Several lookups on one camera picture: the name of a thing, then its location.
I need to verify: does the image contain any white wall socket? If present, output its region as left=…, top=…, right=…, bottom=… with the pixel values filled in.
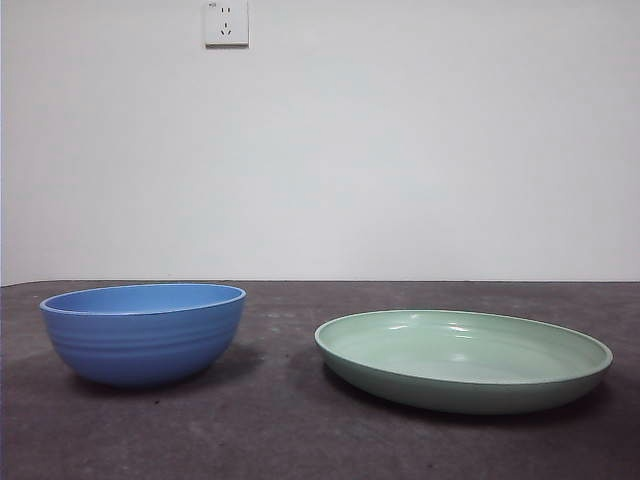
left=203, top=0, right=250, bottom=50

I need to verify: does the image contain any blue ribbed bowl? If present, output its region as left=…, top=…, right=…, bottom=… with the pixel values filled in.
left=38, top=282, right=248, bottom=389

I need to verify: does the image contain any green round plate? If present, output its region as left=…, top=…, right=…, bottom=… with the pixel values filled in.
left=313, top=308, right=614, bottom=416

